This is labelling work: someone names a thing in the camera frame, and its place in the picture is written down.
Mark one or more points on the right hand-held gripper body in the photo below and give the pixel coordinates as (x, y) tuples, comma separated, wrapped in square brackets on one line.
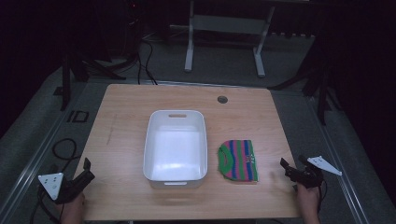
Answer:
[(314, 172)]

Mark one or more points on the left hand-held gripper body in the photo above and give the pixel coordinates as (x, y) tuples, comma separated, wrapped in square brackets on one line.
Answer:
[(59, 187)]

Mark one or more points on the striped knitted cloth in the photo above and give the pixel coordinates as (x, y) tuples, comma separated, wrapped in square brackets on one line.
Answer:
[(238, 160)]

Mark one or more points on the white plastic bin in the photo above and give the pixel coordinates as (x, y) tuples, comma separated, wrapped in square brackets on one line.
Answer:
[(175, 149)]

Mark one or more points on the person's left hand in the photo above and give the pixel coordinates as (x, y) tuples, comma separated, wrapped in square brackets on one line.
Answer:
[(75, 205)]

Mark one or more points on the person's right hand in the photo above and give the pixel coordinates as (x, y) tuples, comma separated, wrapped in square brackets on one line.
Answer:
[(307, 202)]

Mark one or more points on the black tripod stand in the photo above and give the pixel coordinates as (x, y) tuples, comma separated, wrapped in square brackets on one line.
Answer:
[(314, 84), (81, 65)]

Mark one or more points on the white metal table frame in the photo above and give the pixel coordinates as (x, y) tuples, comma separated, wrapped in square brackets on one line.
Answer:
[(229, 29)]

